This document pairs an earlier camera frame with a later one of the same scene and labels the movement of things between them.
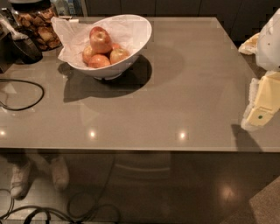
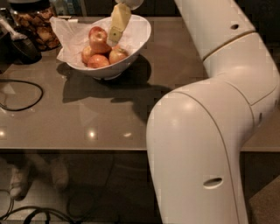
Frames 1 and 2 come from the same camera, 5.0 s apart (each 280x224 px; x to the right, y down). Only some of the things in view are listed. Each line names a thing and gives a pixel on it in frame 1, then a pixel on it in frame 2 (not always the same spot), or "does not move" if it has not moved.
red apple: (87, 54) does not move
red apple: (116, 45) does not move
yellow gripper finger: (263, 101) to (120, 16)
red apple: (101, 39) does not move
